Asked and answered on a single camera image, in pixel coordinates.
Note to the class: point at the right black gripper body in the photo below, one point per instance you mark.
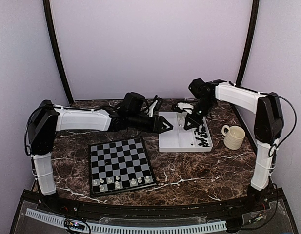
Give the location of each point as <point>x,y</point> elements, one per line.
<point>199,119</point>

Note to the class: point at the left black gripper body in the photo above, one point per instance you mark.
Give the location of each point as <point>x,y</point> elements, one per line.
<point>155,127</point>

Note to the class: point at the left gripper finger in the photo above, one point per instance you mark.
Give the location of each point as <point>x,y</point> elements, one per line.
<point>166,123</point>
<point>167,128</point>

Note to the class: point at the white plastic compartment tray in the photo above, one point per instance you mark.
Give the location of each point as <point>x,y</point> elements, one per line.
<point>180,140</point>

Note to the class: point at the black grey chessboard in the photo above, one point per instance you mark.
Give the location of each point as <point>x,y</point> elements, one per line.
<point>126,158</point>

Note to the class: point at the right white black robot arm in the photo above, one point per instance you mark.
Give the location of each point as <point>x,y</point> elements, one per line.
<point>268,126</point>

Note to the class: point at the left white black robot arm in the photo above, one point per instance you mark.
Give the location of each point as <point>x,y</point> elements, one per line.
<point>132,112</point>

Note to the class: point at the pile of black chess pieces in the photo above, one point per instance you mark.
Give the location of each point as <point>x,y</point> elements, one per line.
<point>201,136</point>

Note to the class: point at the pile of white chess pieces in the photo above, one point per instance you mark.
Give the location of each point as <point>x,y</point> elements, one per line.
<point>181,121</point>

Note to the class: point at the cream ribbed mug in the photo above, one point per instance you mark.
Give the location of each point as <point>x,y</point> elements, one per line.
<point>233,136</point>

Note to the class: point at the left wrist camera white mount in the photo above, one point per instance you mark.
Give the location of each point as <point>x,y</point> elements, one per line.
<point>155,105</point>

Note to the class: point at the white slotted cable duct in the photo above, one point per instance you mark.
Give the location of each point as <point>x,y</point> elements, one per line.
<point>89,227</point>

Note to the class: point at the black front rail base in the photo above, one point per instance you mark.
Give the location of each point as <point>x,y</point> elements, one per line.
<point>271,215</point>

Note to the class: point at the right black frame post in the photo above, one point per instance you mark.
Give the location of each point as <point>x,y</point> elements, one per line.
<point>249,40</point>

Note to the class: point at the black frame post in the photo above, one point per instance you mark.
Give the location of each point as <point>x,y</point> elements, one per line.
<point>56,51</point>
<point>249,40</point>

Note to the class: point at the left black frame post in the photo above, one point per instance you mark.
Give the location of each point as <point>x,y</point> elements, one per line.
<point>56,51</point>

